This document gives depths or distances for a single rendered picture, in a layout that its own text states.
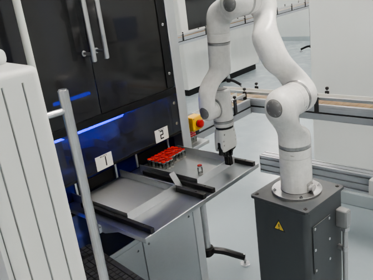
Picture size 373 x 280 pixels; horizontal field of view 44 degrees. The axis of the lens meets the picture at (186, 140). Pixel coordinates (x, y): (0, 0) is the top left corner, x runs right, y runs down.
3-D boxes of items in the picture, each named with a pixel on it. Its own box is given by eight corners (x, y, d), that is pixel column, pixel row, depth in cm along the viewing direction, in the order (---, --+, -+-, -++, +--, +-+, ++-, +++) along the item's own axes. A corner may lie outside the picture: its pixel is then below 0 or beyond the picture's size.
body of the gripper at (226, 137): (224, 119, 199) (227, 144, 202) (209, 127, 192) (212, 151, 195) (238, 121, 194) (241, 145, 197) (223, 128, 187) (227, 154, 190)
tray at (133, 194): (74, 200, 189) (71, 193, 188) (121, 176, 206) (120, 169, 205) (128, 221, 167) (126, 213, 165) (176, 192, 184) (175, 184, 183)
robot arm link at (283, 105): (317, 142, 171) (315, 80, 163) (290, 160, 159) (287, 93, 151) (289, 138, 179) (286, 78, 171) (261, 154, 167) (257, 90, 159)
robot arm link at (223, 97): (223, 124, 186) (237, 117, 192) (219, 92, 182) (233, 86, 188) (207, 121, 192) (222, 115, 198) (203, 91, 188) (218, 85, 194)
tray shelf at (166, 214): (64, 210, 186) (64, 206, 185) (179, 150, 234) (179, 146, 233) (146, 243, 155) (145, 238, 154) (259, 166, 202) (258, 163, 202)
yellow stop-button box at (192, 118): (183, 130, 232) (181, 116, 229) (192, 125, 237) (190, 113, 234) (194, 132, 227) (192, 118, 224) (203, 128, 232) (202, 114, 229)
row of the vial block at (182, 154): (157, 170, 207) (156, 161, 205) (184, 156, 219) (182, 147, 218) (161, 171, 205) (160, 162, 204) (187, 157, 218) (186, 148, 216)
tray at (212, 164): (140, 171, 209) (139, 164, 208) (178, 151, 227) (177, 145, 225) (197, 186, 187) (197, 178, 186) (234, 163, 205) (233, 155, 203)
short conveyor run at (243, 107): (179, 152, 236) (175, 123, 231) (158, 148, 246) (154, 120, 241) (253, 113, 283) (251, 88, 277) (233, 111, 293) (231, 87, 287)
